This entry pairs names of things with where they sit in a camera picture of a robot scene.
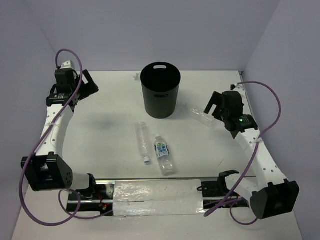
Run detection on crushed clear plastic bottle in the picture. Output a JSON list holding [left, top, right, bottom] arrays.
[[187, 106, 216, 129]]

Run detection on labelled bottle white cap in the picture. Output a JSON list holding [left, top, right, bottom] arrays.
[[153, 134, 176, 176]]

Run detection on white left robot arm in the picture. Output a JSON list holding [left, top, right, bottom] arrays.
[[25, 66, 99, 200]]

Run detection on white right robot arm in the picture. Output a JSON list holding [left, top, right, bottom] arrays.
[[204, 91, 300, 220]]

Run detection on black plastic bin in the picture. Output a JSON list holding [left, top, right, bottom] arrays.
[[140, 62, 181, 119]]

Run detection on clear bottle blue cap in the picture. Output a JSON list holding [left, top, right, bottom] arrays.
[[135, 122, 151, 165]]

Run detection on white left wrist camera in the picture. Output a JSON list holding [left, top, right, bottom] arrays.
[[60, 60, 75, 70]]

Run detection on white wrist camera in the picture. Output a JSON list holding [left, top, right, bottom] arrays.
[[230, 83, 240, 91], [60, 60, 75, 70]]

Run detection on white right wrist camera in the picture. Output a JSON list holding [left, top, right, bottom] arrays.
[[230, 83, 240, 91]]

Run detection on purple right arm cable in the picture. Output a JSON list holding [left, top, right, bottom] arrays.
[[203, 81, 282, 225]]

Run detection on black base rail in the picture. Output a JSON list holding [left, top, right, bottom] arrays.
[[66, 176, 251, 213]]

